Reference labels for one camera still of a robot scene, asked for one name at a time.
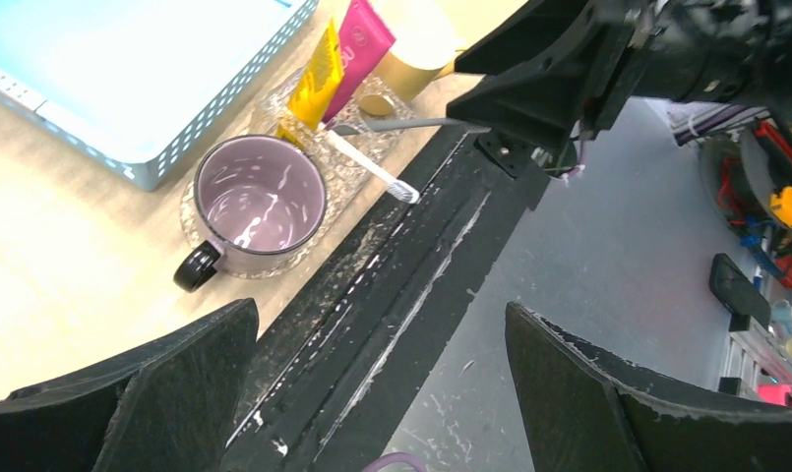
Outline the light blue perforated basket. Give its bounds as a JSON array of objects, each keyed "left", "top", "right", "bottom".
[{"left": 0, "top": 1, "right": 317, "bottom": 191}]

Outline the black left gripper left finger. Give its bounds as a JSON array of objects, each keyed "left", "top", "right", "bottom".
[{"left": 0, "top": 299, "right": 259, "bottom": 471}]

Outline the white toothbrush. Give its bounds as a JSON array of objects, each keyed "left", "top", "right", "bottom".
[{"left": 317, "top": 124, "right": 420, "bottom": 205}]

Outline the purple mug black handle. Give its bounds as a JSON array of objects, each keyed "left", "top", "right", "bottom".
[{"left": 173, "top": 135, "right": 328, "bottom": 292}]

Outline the yellow mug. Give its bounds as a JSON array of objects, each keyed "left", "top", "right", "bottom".
[{"left": 372, "top": 0, "right": 465, "bottom": 103}]

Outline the pink toothpaste tube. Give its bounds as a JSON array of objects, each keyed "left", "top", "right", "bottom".
[{"left": 322, "top": 0, "right": 396, "bottom": 123}]

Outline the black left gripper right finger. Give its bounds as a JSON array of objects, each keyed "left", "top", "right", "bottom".
[{"left": 505, "top": 302, "right": 792, "bottom": 471}]

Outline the textured clear oval tray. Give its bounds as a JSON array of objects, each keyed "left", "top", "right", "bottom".
[{"left": 178, "top": 65, "right": 417, "bottom": 281}]

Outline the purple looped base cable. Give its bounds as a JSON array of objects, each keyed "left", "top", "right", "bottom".
[{"left": 361, "top": 452, "right": 429, "bottom": 472}]

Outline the yellow black tool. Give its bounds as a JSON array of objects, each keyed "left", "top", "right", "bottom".
[{"left": 769, "top": 186, "right": 792, "bottom": 228}]

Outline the pink object on floor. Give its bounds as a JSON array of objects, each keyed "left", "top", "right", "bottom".
[{"left": 756, "top": 383, "right": 792, "bottom": 408}]

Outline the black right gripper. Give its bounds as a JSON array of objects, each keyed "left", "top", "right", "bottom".
[{"left": 446, "top": 1, "right": 792, "bottom": 151}]

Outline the clear textured square dish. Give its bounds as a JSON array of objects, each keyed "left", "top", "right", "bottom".
[{"left": 262, "top": 70, "right": 419, "bottom": 218}]

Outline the black metal base frame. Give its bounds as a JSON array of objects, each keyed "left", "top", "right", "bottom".
[{"left": 220, "top": 126, "right": 548, "bottom": 471}]

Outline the grey toothbrush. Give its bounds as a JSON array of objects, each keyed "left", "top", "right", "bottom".
[{"left": 331, "top": 118, "right": 465, "bottom": 136}]

